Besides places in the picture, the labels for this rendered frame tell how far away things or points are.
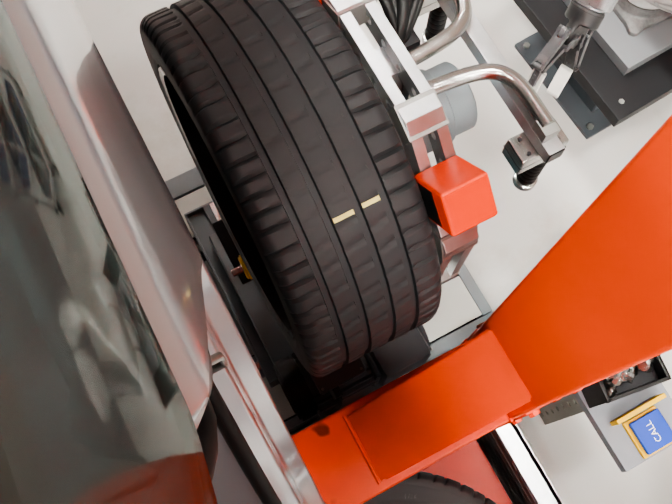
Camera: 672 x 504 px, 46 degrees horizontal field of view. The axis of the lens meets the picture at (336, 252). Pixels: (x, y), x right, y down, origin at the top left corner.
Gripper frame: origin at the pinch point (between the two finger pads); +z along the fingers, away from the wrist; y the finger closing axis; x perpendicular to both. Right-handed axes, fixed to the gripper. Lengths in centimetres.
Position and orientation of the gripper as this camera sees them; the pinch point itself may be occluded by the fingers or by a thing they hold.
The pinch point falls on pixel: (541, 92)
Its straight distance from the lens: 179.7
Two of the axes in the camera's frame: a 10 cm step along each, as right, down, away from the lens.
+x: 6.9, 5.9, -4.1
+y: -6.3, 2.2, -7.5
